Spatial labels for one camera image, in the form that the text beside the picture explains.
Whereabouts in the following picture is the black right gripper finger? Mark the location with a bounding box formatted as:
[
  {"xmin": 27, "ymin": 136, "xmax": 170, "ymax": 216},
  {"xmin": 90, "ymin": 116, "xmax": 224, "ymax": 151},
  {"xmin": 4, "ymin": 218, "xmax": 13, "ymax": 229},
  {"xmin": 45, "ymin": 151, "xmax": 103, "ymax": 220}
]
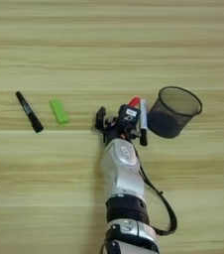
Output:
[
  {"xmin": 129, "ymin": 130, "xmax": 142, "ymax": 140},
  {"xmin": 94, "ymin": 105, "xmax": 108, "ymax": 134}
]

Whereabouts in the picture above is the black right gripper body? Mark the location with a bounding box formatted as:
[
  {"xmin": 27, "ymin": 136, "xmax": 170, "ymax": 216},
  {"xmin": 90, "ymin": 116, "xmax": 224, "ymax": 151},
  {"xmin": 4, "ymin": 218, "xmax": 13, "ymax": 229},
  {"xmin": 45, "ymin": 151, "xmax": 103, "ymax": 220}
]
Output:
[{"xmin": 101, "ymin": 116, "xmax": 142, "ymax": 147}]

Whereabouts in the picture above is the white marker with black cap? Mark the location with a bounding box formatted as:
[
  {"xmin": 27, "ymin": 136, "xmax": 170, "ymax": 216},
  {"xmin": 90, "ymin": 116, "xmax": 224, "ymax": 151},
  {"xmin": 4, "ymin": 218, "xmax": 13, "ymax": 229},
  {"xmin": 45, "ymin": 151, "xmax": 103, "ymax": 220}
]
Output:
[{"xmin": 139, "ymin": 97, "xmax": 150, "ymax": 147}]

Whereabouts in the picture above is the red and black pen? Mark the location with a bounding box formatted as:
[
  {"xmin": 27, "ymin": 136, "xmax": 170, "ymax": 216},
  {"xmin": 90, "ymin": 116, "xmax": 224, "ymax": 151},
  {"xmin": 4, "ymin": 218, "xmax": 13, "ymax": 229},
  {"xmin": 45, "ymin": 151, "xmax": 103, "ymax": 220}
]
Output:
[{"xmin": 127, "ymin": 95, "xmax": 142, "ymax": 109}]

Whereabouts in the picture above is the green eraser block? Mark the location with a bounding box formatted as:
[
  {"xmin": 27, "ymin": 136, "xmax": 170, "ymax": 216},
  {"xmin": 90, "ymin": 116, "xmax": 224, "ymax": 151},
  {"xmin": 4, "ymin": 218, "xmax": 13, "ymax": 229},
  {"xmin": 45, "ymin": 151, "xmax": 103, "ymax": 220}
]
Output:
[{"xmin": 49, "ymin": 97, "xmax": 70, "ymax": 126}]

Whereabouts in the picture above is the black marker pen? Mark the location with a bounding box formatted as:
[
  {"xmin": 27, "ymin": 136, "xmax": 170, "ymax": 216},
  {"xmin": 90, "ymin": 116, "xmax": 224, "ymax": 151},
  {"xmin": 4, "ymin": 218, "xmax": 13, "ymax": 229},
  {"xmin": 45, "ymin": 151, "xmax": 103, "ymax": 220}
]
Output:
[{"xmin": 15, "ymin": 90, "xmax": 45, "ymax": 134}]

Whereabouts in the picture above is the black box with white label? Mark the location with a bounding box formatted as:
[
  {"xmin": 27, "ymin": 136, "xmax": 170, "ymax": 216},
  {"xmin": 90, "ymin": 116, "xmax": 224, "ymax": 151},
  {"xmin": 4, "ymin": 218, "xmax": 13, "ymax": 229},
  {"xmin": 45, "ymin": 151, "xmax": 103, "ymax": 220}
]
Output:
[{"xmin": 117, "ymin": 103, "xmax": 142, "ymax": 130}]

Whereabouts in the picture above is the black mesh pen cup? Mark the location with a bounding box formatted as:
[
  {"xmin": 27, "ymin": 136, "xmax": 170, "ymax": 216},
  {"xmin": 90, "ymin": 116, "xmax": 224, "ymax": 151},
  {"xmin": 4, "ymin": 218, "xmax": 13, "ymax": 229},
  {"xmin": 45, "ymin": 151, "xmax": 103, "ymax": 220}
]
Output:
[{"xmin": 146, "ymin": 85, "xmax": 204, "ymax": 140}]

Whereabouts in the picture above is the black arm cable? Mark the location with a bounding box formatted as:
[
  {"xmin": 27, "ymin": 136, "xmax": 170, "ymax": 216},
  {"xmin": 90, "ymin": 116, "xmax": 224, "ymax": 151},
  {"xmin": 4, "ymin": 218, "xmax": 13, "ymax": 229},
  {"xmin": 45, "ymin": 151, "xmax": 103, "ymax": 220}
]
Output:
[{"xmin": 131, "ymin": 144, "xmax": 178, "ymax": 237}]

